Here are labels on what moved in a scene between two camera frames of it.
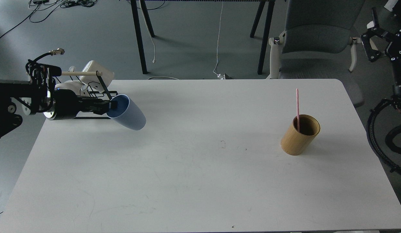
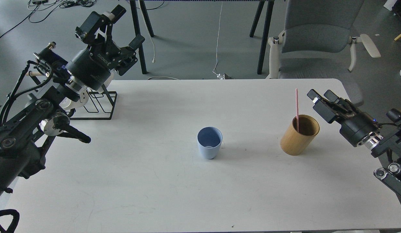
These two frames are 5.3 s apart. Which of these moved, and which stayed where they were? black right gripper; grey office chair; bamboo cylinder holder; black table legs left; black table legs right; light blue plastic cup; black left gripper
Moved: black left gripper; light blue plastic cup; black right gripper
Stayed: grey office chair; bamboo cylinder holder; black table legs right; black table legs left
